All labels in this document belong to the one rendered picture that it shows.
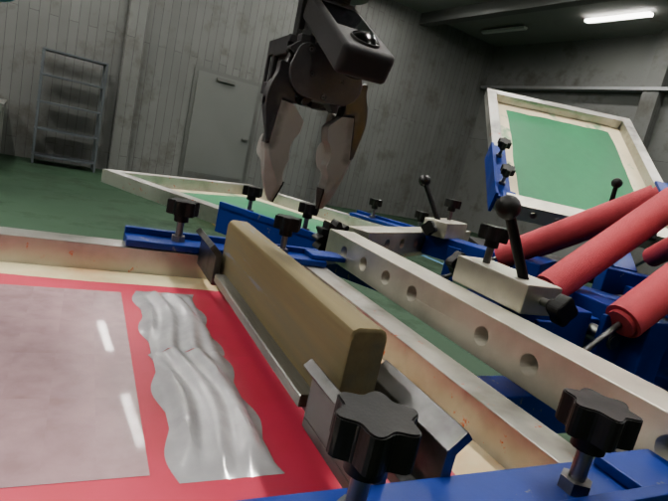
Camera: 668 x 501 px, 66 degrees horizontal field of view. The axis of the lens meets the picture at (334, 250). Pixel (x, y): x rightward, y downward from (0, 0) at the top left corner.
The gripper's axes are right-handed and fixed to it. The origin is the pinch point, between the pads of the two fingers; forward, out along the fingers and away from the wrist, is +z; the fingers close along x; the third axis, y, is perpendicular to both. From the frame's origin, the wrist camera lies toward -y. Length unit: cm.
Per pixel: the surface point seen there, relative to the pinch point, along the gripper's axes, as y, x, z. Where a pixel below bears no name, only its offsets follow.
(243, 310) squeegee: 2.6, 2.6, 13.1
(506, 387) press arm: -0.2, -34.5, 20.8
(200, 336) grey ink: 4.0, 6.1, 16.7
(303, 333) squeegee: -10.3, 1.6, 10.1
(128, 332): 5.3, 12.9, 17.0
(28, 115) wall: 941, 105, 40
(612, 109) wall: 681, -905, -206
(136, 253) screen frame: 25.7, 11.0, 14.2
